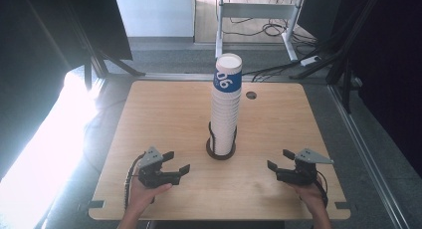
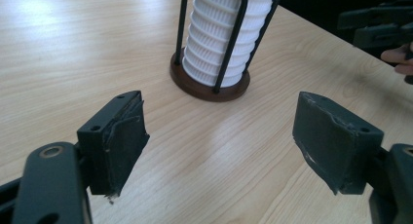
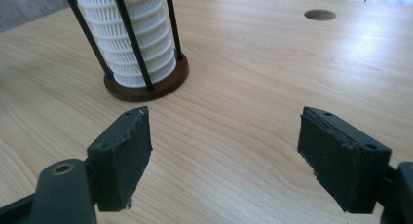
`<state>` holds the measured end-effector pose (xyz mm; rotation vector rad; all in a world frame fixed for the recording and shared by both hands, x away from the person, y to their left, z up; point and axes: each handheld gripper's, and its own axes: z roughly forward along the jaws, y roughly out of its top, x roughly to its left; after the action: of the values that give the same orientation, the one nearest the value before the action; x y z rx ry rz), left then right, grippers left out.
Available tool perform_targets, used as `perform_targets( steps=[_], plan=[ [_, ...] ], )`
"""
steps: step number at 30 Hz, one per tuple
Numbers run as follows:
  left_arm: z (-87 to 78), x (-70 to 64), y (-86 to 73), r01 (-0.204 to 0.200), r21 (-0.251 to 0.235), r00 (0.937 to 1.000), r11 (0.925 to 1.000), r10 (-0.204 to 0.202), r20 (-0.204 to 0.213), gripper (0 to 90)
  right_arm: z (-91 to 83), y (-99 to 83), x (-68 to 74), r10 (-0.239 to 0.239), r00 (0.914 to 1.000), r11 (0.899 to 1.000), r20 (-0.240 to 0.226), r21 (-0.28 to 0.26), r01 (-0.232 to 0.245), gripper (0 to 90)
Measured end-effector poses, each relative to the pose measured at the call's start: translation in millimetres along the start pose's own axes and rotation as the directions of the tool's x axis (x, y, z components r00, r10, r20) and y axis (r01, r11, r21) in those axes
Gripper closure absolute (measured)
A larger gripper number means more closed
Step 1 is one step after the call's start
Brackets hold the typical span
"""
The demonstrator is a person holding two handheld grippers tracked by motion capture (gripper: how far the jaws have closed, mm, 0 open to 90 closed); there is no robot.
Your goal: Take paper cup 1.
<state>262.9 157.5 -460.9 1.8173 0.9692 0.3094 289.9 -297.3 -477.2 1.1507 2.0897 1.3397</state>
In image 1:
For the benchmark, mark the black tripod stand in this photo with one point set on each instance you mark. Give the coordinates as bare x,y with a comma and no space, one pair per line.
88,73

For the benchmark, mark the black metal stand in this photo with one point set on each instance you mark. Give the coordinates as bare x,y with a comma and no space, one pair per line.
346,86

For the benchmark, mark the white panel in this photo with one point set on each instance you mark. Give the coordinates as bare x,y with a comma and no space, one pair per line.
154,13

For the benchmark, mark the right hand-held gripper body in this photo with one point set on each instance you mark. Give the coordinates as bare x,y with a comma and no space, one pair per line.
300,176

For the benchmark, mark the grey metal desk frame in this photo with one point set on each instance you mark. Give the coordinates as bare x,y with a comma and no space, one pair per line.
255,10

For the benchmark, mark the person's left hand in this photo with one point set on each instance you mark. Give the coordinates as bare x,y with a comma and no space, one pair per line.
141,197

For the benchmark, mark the metal floor rail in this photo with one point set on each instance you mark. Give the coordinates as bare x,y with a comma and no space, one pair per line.
365,159

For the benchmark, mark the stack of paper cups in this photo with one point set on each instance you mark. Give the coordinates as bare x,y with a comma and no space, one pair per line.
225,116

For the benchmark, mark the dark curtain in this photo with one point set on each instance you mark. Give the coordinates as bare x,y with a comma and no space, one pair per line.
391,73
33,56

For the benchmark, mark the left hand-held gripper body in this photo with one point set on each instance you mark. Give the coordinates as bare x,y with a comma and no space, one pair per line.
151,176

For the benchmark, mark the black cup holder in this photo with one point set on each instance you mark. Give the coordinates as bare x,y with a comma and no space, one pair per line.
220,157

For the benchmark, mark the white power strip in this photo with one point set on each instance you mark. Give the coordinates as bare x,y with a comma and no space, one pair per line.
310,60

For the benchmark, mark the person's right hand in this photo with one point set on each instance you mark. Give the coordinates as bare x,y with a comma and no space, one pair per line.
312,195

